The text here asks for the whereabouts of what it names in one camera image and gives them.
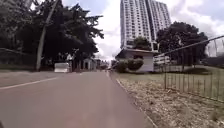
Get tall white high-rise building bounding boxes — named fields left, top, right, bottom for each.
left=119, top=0, right=172, bottom=52

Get small tree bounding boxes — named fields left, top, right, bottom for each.
left=132, top=36, right=153, bottom=52

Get dark wire fence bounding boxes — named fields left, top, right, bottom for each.
left=0, top=47, right=38, bottom=71

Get grey asphalt road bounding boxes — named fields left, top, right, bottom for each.
left=0, top=70, right=158, bottom=128

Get metal railing fence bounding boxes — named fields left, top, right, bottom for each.
left=153, top=35, right=224, bottom=103

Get white painted road line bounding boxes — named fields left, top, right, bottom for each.
left=0, top=76, right=58, bottom=91

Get small white guard house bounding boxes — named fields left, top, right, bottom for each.
left=115, top=47, right=160, bottom=74

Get dry gravel verge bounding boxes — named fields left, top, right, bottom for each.
left=113, top=72, right=224, bottom=128

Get dark round tree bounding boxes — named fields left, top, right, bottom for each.
left=155, top=21, right=210, bottom=66

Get large dark leaning tree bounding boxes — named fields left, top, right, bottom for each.
left=0, top=0, right=105, bottom=72

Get green grass field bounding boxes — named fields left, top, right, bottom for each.
left=153, top=65, right=224, bottom=101

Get green bushes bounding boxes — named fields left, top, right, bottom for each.
left=115, top=58, right=145, bottom=74

